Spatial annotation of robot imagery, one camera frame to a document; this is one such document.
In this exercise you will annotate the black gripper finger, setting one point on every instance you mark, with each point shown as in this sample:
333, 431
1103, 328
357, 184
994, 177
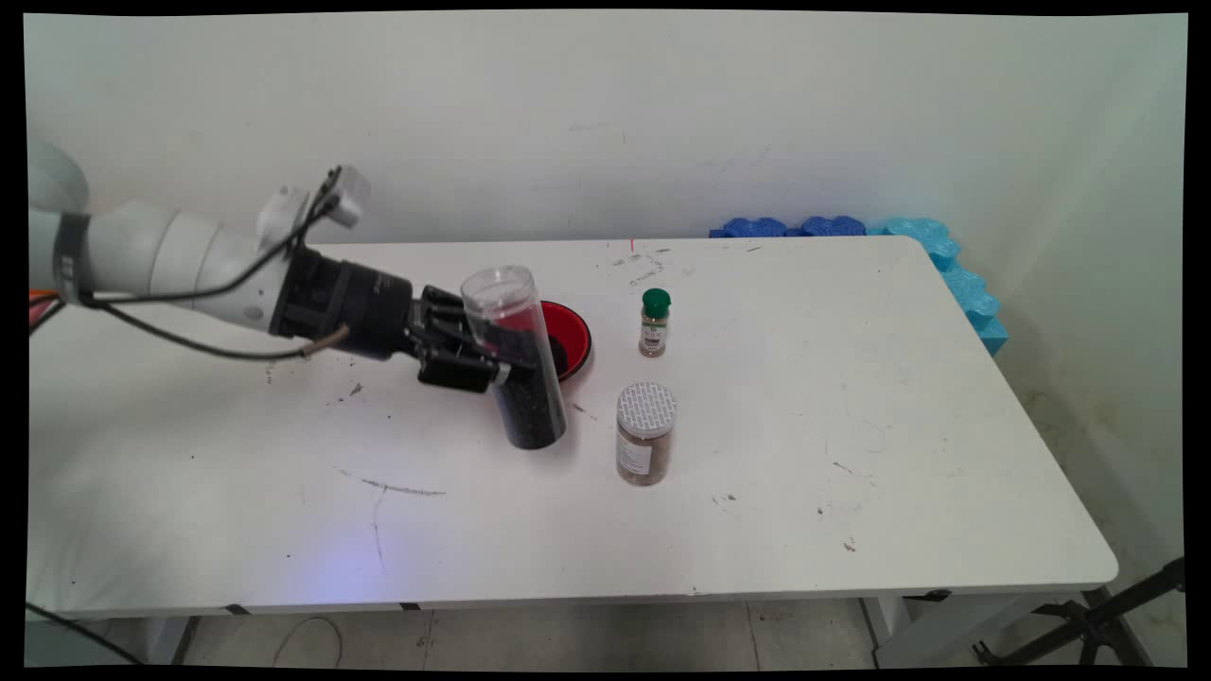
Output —
459, 369
443, 305

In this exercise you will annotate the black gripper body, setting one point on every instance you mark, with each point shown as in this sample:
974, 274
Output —
350, 303

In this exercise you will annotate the clear plastic jar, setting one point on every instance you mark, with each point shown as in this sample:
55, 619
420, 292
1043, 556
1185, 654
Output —
535, 416

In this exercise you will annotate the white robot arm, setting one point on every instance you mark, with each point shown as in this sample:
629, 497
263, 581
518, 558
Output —
161, 251

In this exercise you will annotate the black seeds pile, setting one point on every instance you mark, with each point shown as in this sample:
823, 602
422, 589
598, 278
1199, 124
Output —
560, 357

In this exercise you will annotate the red bowl black rim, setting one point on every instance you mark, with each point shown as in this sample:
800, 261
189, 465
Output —
574, 331

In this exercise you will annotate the brown spice jar white lid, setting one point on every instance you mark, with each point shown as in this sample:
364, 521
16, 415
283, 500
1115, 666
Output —
645, 440

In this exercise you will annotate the small spice bottle green cap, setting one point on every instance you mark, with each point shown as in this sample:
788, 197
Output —
654, 326

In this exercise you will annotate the orange object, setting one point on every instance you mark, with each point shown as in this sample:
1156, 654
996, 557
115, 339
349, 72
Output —
40, 296

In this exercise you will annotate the dark blue foam mat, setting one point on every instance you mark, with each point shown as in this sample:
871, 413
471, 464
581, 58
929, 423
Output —
752, 228
833, 226

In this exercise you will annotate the light blue foam mat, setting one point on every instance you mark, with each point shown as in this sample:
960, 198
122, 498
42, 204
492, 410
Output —
993, 336
970, 293
922, 236

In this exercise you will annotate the black tripod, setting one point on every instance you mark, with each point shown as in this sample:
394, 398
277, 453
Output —
1097, 619

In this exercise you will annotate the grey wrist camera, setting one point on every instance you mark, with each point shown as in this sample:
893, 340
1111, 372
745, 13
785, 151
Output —
348, 194

